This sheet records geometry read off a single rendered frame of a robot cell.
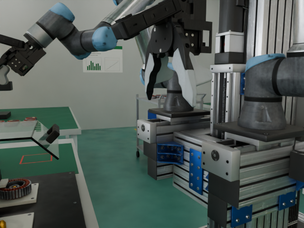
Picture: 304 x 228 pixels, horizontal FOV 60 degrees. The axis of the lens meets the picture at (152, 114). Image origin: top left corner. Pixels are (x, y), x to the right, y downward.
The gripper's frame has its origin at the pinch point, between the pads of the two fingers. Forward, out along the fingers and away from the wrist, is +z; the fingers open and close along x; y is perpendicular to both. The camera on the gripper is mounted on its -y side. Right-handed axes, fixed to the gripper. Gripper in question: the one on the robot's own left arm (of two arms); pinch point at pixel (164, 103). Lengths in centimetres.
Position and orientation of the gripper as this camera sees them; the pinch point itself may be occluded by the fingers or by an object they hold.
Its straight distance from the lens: 46.0
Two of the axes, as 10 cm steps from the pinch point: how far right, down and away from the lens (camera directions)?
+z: 0.0, 9.9, 1.4
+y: 8.8, -0.7, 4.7
